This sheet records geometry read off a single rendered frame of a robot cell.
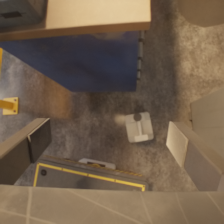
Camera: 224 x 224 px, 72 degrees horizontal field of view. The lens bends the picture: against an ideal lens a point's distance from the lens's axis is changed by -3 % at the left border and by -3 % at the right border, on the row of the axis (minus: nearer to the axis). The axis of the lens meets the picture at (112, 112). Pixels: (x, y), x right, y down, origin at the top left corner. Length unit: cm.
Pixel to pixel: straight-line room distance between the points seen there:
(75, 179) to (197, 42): 134
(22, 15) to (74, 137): 105
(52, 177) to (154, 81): 98
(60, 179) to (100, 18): 89
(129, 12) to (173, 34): 115
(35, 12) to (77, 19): 9
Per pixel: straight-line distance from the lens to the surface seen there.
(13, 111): 160
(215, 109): 92
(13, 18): 42
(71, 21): 38
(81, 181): 101
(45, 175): 109
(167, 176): 130
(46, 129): 16
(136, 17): 36
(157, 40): 144
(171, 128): 16
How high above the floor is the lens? 123
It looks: 80 degrees down
